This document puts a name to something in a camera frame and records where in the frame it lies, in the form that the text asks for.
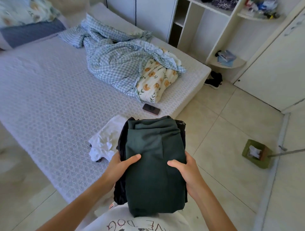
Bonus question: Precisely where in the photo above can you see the white printed t-shirt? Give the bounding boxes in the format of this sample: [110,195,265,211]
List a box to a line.
[82,203,191,231]

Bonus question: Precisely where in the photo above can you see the blue box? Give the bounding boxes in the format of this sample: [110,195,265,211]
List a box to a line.
[216,50,237,67]

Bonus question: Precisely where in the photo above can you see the black shoes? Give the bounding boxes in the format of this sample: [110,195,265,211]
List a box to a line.
[204,71,223,90]

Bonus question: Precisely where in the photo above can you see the floral pillow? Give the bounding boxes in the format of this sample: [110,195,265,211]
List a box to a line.
[0,0,61,28]

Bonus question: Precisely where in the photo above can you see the white patterned mattress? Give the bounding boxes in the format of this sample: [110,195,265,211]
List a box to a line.
[0,3,212,203]

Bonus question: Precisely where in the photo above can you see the person's right forearm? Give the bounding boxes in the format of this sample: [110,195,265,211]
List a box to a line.
[192,188,237,231]

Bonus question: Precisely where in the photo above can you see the blue checked floral quilt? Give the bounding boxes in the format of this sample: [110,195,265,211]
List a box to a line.
[58,13,187,104]

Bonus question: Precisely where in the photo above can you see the person's left forearm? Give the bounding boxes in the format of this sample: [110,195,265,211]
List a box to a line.
[36,176,115,231]

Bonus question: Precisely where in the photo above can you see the dark green garment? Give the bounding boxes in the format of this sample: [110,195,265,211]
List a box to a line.
[125,116,188,217]

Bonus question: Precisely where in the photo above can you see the dark patterned cloth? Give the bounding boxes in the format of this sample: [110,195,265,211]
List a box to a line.
[202,0,239,10]

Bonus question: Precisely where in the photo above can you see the white crumpled garment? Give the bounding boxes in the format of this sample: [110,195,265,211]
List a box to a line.
[89,115,129,163]

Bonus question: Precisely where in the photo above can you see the white wardrobe door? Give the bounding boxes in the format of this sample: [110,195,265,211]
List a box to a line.
[106,0,178,42]

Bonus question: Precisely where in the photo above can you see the clutter of small items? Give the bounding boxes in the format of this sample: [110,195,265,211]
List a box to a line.
[243,0,281,19]

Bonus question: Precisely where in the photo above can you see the white shelf unit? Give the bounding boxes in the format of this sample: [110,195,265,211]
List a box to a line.
[167,0,286,69]

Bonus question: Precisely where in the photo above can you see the black garment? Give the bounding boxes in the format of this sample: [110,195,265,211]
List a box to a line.
[113,117,188,205]

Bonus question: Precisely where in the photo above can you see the person's right hand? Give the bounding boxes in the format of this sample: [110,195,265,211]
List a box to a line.
[167,151,203,200]

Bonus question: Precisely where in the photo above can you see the blue grey pillow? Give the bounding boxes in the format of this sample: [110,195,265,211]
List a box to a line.
[0,19,67,49]

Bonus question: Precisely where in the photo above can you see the black smartphone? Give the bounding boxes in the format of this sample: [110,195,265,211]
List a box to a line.
[142,103,161,116]

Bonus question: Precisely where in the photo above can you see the person's left hand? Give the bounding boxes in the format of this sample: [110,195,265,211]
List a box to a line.
[102,152,142,187]

